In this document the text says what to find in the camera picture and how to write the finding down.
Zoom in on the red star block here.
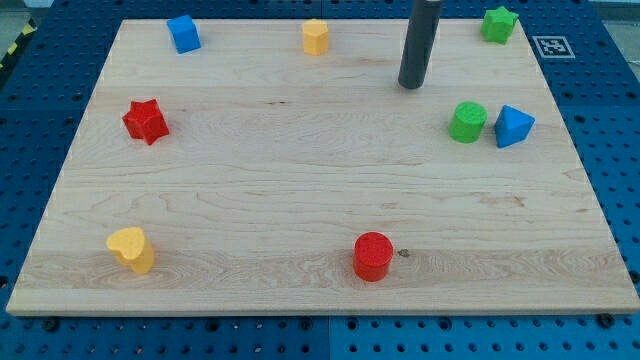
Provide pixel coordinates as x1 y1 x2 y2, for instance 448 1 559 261
122 99 170 145

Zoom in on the green star block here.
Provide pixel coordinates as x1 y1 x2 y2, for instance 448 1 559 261
481 6 519 44

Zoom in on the light wooden board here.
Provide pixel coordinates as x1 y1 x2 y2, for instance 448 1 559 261
7 19 639 317

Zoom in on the red cylinder block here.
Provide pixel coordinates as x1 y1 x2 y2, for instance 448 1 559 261
353 232 394 282

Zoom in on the yellow pentagon block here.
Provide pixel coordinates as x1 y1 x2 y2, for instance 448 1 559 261
302 19 329 56

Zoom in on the green cylinder block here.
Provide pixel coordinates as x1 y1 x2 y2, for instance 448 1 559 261
448 101 487 143

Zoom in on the blue cube block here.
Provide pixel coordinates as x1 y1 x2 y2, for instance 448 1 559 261
167 15 201 54

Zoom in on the blue triangular prism block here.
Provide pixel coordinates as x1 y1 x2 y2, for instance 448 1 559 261
494 105 535 148

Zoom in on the yellow heart block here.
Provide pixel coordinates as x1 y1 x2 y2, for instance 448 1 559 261
106 227 155 274

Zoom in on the black white fiducial marker tag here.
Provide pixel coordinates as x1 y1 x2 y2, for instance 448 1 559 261
532 35 575 59

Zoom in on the yellow black hazard tape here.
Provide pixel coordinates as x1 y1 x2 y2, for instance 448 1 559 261
1 18 38 71

